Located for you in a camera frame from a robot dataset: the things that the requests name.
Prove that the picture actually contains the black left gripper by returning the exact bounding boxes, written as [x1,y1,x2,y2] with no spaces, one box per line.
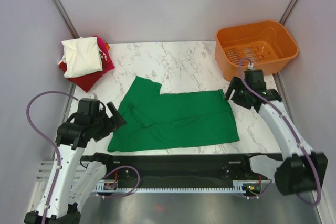
[91,102,127,142]

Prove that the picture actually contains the green t-shirt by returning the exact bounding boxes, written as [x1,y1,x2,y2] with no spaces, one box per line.
[107,77,239,152]

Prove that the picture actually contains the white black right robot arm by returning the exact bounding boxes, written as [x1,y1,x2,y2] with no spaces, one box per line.
[224,70,328,196]

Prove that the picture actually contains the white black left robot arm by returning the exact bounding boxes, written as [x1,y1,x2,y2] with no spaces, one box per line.
[24,99,126,223]

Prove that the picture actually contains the folded red t-shirt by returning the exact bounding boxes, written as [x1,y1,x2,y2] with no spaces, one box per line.
[66,60,110,92]

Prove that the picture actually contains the folded magenta t-shirt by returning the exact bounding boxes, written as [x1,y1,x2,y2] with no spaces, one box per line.
[97,36,115,74]

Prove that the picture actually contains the orange plastic basket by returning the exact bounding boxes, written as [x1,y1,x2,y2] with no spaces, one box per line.
[215,20,299,81]

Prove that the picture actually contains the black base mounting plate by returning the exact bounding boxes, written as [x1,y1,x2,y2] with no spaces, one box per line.
[81,153,272,189]

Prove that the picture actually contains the folded white t-shirt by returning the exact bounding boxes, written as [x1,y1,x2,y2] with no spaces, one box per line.
[59,37,103,78]

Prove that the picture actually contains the right aluminium table rail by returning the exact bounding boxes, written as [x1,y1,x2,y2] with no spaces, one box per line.
[272,73,308,156]

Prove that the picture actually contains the aluminium front frame rails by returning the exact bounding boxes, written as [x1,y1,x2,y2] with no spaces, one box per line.
[35,159,323,183]

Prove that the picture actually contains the white slotted cable duct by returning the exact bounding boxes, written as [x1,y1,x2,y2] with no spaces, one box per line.
[92,180,266,194]

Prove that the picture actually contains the left aluminium corner post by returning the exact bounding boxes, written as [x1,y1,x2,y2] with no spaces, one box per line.
[51,0,79,38]

